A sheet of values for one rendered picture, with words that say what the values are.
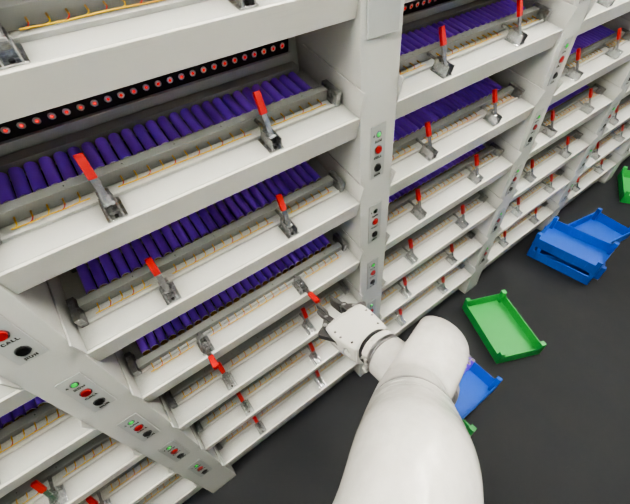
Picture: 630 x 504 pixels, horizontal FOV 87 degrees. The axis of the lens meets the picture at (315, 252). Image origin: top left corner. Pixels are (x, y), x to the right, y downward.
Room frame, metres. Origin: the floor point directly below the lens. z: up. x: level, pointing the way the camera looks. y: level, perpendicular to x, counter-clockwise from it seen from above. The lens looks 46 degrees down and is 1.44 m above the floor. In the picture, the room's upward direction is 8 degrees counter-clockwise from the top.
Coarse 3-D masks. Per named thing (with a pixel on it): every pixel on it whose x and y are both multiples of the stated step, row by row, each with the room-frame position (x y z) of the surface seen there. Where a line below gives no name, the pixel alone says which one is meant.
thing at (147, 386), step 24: (336, 240) 0.66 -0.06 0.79; (336, 264) 0.60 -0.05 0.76; (312, 288) 0.54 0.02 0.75; (264, 312) 0.48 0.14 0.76; (288, 312) 0.50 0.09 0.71; (216, 336) 0.43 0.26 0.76; (240, 336) 0.43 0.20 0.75; (120, 360) 0.37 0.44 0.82; (168, 360) 0.38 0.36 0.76; (192, 360) 0.38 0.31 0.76; (144, 384) 0.34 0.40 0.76; (168, 384) 0.34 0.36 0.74
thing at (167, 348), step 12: (324, 252) 0.62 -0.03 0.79; (336, 252) 0.63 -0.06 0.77; (300, 264) 0.59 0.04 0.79; (312, 264) 0.59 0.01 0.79; (288, 276) 0.56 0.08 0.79; (264, 288) 0.53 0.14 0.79; (276, 288) 0.54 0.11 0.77; (288, 288) 0.53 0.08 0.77; (240, 300) 0.50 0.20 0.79; (252, 300) 0.50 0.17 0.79; (228, 312) 0.47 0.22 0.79; (204, 324) 0.45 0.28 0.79; (216, 324) 0.45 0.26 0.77; (228, 324) 0.45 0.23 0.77; (180, 336) 0.42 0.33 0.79; (192, 336) 0.42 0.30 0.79; (168, 348) 0.40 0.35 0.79; (144, 360) 0.37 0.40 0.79; (156, 360) 0.38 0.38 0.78
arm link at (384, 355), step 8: (384, 344) 0.29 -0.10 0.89; (392, 344) 0.28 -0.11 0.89; (400, 344) 0.28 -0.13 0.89; (376, 352) 0.28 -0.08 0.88; (384, 352) 0.27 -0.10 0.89; (392, 352) 0.27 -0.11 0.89; (376, 360) 0.26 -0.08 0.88; (384, 360) 0.26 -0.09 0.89; (392, 360) 0.25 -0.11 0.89; (376, 368) 0.25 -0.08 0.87; (384, 368) 0.25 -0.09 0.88; (376, 376) 0.25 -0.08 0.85; (456, 392) 0.19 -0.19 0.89; (456, 400) 0.18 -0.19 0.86
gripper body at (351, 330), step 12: (348, 312) 0.40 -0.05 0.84; (360, 312) 0.39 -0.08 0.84; (372, 312) 0.38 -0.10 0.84; (336, 324) 0.37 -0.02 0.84; (348, 324) 0.36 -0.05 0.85; (360, 324) 0.35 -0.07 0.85; (372, 324) 0.35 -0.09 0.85; (336, 336) 0.34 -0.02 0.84; (348, 336) 0.33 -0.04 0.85; (360, 336) 0.32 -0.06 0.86; (336, 348) 0.34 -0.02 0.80; (348, 348) 0.31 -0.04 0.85; (360, 348) 0.30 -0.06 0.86; (360, 360) 0.29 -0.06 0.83
